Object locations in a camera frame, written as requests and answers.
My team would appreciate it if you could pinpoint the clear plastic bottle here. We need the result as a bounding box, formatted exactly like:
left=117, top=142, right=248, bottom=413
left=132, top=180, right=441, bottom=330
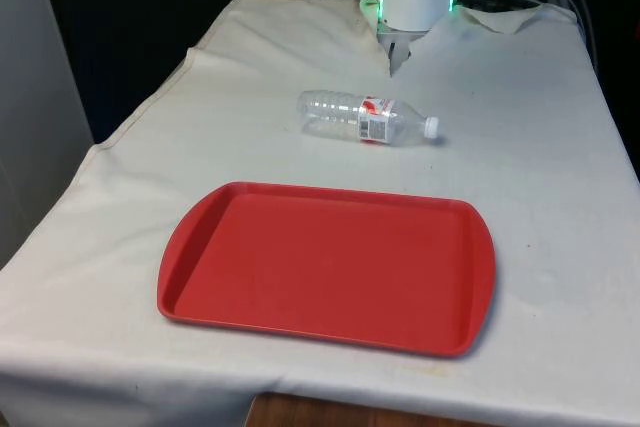
left=297, top=89, right=442, bottom=147

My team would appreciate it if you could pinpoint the grey cable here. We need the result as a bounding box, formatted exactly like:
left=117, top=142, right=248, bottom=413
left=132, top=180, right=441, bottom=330
left=559, top=0, right=603, bottom=73

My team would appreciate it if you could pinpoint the red tray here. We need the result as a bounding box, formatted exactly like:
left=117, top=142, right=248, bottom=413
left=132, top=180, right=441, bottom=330
left=156, top=181, right=497, bottom=360

